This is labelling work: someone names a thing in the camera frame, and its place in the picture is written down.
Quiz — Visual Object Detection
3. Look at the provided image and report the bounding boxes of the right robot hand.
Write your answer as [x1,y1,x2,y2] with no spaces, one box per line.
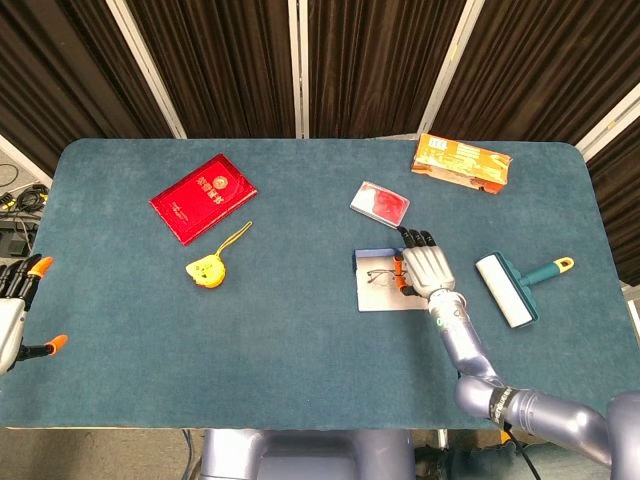
[393,225,457,300]

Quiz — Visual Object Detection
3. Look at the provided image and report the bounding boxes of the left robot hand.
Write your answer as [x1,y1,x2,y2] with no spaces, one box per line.
[0,254,69,376]

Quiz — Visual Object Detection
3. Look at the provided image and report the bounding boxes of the thin metal-framed eyeglasses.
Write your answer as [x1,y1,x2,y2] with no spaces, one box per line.
[366,266,407,287]

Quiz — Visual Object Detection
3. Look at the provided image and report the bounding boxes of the blue glasses card box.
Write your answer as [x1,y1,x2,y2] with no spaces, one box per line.
[353,248,431,314]

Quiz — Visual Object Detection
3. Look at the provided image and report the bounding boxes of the white and red box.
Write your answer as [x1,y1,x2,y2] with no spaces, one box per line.
[349,180,411,230]

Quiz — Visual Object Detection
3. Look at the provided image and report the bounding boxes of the orange cardboard box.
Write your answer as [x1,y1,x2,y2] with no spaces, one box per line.
[410,132,514,196]

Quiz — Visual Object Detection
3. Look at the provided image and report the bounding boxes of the teal table cloth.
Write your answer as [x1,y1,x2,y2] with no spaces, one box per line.
[0,138,640,430]

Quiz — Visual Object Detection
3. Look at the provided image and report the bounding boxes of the yellow tape measure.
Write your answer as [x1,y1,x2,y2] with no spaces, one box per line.
[185,220,254,290]

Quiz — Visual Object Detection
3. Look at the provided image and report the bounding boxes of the brown curtain screen panel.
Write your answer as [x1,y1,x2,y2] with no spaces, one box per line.
[579,84,640,286]
[299,0,481,140]
[124,0,301,140]
[0,0,186,176]
[429,0,640,151]

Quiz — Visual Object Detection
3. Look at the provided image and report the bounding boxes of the grey-purple robot torso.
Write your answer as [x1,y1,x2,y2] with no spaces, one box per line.
[199,428,416,480]

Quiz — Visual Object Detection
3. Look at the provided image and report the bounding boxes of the red certificate booklet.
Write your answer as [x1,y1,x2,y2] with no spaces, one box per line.
[148,153,259,247]

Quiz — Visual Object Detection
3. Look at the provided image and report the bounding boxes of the white lint roller teal handle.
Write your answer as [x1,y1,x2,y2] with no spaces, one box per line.
[474,252,575,330]

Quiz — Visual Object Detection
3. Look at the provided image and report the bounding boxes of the black and yellow cable bundle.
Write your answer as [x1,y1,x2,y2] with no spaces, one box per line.
[0,182,50,214]

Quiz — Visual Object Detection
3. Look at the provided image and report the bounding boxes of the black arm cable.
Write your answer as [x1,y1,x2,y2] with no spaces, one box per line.
[502,422,539,480]

